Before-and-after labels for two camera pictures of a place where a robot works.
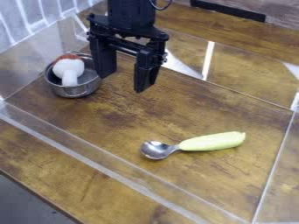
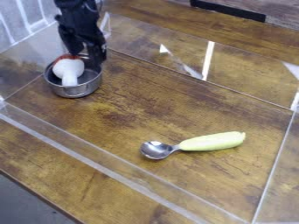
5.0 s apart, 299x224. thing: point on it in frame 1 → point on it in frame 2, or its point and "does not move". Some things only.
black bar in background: (239, 12) does not move
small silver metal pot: (88, 80) does not move
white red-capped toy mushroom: (68, 67) does not move
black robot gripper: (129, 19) → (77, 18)
